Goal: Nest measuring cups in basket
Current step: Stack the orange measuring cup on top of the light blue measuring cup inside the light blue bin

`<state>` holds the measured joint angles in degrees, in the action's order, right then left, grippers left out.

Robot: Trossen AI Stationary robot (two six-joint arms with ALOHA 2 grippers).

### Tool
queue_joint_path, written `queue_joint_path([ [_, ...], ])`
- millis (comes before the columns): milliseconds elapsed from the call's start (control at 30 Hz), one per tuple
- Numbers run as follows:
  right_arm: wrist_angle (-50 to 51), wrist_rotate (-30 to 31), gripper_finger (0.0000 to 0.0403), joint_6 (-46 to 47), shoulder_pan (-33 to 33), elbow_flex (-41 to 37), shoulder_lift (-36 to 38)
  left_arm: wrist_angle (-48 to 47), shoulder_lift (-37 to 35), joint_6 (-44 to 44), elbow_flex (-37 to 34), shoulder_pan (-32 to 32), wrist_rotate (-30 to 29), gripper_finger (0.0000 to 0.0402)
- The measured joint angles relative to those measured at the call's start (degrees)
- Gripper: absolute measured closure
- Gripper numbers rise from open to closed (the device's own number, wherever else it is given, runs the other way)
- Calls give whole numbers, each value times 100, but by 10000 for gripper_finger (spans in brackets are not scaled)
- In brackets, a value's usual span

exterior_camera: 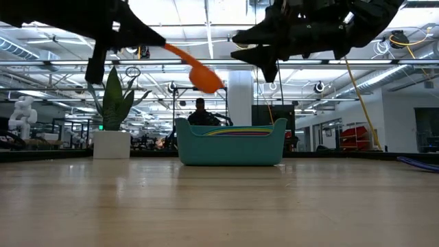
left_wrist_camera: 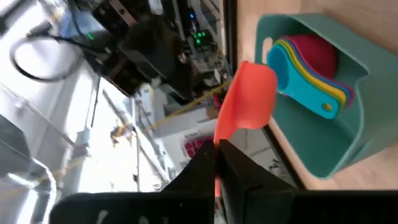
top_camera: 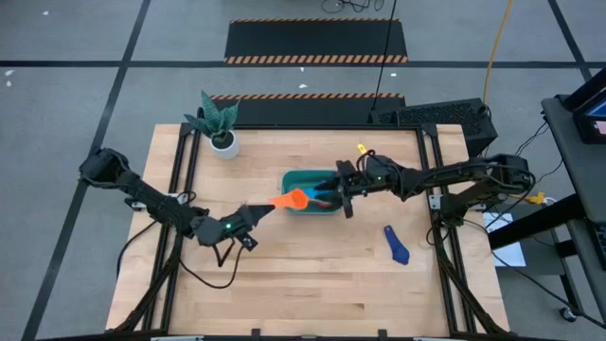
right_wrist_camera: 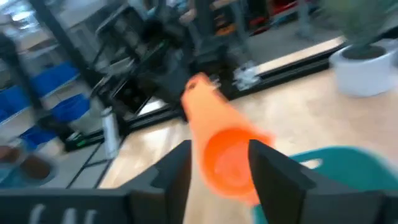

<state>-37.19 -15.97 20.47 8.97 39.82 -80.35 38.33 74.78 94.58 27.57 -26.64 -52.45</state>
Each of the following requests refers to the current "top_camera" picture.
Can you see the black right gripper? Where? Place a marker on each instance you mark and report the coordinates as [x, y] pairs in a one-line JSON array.
[[374, 177]]

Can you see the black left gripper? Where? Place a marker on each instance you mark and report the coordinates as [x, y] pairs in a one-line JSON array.
[[232, 225]]

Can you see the large red measuring cup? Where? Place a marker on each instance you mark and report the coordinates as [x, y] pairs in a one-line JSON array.
[[324, 205]]

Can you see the light blue measuring cup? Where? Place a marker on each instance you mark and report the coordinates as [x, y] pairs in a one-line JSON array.
[[313, 192]]

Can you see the small orange measuring cup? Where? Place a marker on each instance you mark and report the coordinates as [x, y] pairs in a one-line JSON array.
[[293, 200]]

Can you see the small dark blue measuring cup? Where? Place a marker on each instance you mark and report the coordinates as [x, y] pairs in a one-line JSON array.
[[397, 248]]

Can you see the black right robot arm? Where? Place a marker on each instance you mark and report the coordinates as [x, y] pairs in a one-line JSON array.
[[454, 173]]

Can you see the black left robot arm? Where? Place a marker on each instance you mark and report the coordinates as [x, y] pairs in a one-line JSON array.
[[142, 189]]

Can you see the teal plastic basket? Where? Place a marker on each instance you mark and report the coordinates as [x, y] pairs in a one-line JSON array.
[[293, 177]]

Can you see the small yellow tag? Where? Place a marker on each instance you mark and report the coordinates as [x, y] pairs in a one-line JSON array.
[[362, 148]]

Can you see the white plant pot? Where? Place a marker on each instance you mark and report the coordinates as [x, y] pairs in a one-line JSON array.
[[229, 150]]

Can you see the narrow hazard-striped black mat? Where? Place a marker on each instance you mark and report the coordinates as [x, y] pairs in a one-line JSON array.
[[303, 111]]

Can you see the green snake plant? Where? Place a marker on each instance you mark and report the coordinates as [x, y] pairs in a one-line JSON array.
[[213, 118]]

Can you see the large hazard-striped black mat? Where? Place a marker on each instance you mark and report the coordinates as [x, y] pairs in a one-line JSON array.
[[312, 40]]

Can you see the white paper sheet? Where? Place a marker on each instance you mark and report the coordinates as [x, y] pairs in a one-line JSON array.
[[513, 253]]

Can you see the yellow plug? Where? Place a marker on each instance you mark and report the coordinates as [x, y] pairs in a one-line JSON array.
[[535, 198]]

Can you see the grey side cart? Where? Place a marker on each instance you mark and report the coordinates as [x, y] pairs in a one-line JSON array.
[[575, 161]]

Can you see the black monitor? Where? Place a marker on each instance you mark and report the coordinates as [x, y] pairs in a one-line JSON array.
[[592, 123]]

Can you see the black aluminium rig frame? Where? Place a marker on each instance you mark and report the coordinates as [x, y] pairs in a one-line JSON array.
[[308, 127]]

